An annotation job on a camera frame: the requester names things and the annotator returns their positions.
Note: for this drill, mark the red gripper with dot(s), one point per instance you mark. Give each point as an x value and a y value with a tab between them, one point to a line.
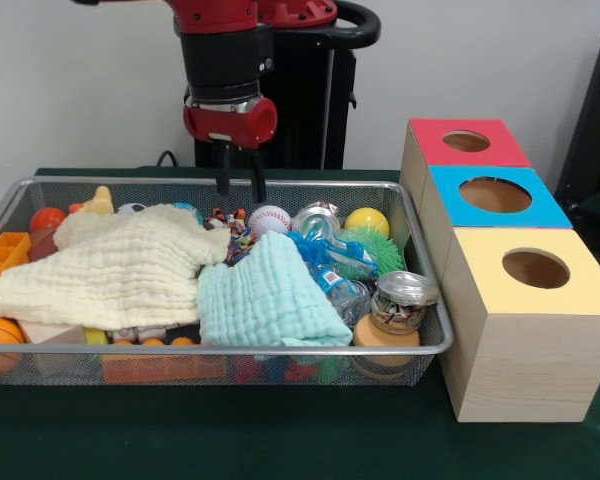
230	125

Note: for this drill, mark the cream muslin cloth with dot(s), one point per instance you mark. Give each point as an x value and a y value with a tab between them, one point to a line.
105	265

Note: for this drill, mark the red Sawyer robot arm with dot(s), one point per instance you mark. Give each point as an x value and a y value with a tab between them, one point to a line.
220	55

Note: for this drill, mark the silver mesh bin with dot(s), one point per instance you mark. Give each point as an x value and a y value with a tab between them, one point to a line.
280	362

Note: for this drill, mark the wooden three-hole box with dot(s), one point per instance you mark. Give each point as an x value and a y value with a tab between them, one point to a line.
530	350

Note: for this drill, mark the white baseball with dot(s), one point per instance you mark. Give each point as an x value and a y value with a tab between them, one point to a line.
269	220

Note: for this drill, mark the black-and-white soccer ball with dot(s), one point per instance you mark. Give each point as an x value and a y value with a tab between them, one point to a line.
131	208

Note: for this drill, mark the mint green muslin cloth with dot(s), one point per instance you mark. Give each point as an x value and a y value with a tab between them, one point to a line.
270	300

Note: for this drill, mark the yellow ball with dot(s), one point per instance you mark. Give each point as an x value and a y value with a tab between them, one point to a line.
366	221

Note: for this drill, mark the yellow rubber duck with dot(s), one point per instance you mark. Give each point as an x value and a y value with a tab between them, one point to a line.
101	197

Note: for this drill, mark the green spiky ball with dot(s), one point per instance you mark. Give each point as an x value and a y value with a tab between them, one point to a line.
380	250

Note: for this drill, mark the red-orange ball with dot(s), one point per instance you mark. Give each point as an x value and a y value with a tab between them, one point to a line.
49	219

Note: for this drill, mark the crushed drink can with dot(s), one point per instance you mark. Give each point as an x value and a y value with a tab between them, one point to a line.
405	300

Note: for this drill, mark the orange plastic grid tray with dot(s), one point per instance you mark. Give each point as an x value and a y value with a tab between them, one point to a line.
2	255

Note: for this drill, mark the dark green table cloth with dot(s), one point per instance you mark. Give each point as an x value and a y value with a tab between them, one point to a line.
230	435

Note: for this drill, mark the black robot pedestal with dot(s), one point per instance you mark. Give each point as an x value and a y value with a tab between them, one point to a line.
330	100

